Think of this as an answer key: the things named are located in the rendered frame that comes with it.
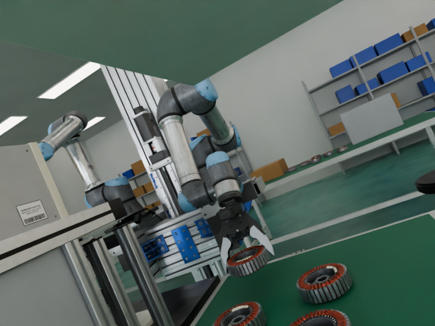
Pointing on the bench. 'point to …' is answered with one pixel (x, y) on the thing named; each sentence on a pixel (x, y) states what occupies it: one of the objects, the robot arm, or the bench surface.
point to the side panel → (53, 292)
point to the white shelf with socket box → (155, 31)
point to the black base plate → (184, 301)
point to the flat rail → (111, 241)
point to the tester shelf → (57, 233)
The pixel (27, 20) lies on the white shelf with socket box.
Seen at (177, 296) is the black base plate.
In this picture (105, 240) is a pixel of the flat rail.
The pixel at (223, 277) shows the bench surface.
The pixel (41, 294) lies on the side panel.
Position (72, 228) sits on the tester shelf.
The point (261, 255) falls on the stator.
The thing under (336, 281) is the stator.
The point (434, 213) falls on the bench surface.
